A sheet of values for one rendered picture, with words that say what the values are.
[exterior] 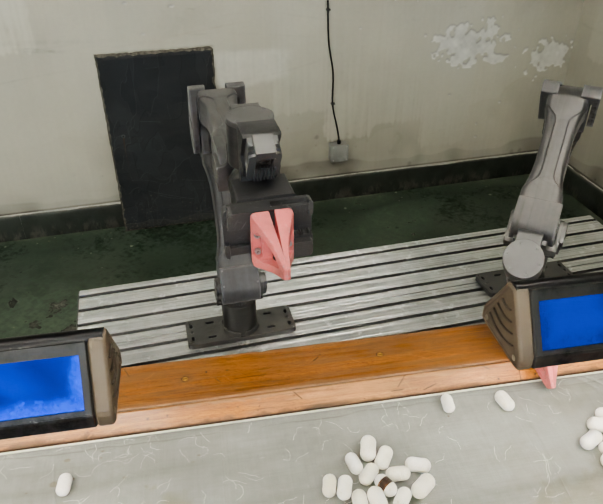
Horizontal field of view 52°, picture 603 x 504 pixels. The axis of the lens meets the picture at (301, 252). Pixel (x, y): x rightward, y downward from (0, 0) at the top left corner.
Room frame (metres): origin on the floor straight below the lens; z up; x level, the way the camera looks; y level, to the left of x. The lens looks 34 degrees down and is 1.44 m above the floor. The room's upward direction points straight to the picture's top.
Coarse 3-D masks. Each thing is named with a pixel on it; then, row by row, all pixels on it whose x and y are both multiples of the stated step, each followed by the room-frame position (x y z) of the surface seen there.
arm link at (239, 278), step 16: (208, 144) 0.95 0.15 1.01; (208, 160) 0.94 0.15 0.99; (208, 176) 0.94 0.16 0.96; (224, 192) 0.92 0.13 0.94; (224, 256) 0.87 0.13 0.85; (240, 256) 0.87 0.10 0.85; (224, 272) 0.85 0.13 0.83; (240, 272) 0.85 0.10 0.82; (256, 272) 0.86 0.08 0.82; (224, 288) 0.83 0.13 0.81; (240, 288) 0.84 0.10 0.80; (256, 288) 0.84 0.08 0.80; (224, 304) 0.84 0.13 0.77
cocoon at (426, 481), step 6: (426, 474) 0.50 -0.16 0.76; (420, 480) 0.49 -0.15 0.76; (426, 480) 0.49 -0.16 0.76; (432, 480) 0.49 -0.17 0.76; (414, 486) 0.48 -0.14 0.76; (420, 486) 0.48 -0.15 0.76; (426, 486) 0.48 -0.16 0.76; (432, 486) 0.49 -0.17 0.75; (414, 492) 0.48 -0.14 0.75; (420, 492) 0.48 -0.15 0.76; (426, 492) 0.48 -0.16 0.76; (420, 498) 0.47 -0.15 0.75
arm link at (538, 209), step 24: (552, 96) 0.97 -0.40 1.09; (600, 96) 0.94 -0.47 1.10; (552, 120) 0.94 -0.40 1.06; (576, 120) 0.93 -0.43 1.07; (552, 144) 0.91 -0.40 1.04; (552, 168) 0.88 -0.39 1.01; (528, 192) 0.86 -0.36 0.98; (552, 192) 0.85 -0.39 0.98; (528, 216) 0.83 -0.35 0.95; (552, 216) 0.82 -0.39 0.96; (552, 240) 0.80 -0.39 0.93
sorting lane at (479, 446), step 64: (512, 384) 0.68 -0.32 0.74; (576, 384) 0.68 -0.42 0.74; (64, 448) 0.56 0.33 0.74; (128, 448) 0.56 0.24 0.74; (192, 448) 0.56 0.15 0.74; (256, 448) 0.56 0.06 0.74; (320, 448) 0.56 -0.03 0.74; (448, 448) 0.56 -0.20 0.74; (512, 448) 0.56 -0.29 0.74; (576, 448) 0.56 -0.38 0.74
